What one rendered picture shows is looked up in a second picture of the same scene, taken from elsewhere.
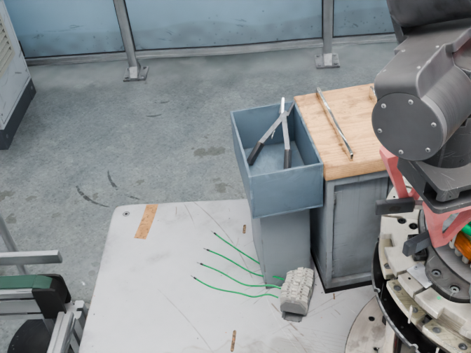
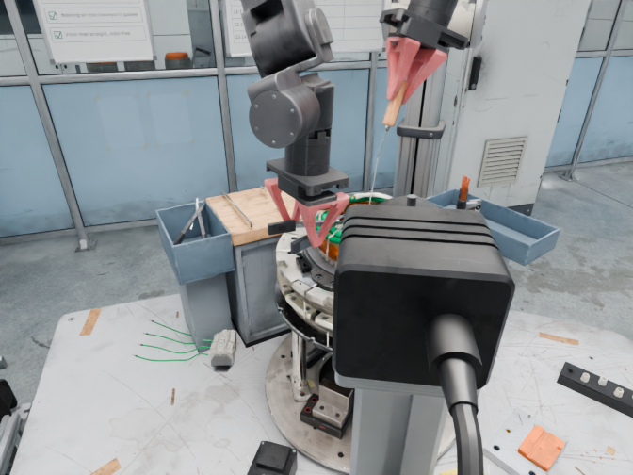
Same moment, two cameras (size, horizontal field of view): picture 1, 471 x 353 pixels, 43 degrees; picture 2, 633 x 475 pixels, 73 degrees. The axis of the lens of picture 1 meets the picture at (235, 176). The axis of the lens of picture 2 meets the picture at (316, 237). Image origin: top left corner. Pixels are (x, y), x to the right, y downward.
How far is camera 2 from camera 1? 17 cm
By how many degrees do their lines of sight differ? 22
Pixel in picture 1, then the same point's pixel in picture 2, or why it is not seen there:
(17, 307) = not seen: outside the picture
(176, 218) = (119, 315)
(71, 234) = (25, 378)
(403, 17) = (264, 61)
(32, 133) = not seen: outside the picture
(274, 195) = (195, 262)
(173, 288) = (117, 368)
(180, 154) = (126, 299)
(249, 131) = (172, 226)
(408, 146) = (278, 135)
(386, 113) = (259, 112)
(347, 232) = (256, 292)
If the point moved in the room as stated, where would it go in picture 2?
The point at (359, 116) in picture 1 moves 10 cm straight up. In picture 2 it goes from (254, 204) to (251, 159)
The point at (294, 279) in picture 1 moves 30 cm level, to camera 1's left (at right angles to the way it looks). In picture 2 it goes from (220, 339) to (61, 383)
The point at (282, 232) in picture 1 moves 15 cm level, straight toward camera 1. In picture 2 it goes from (206, 299) to (213, 349)
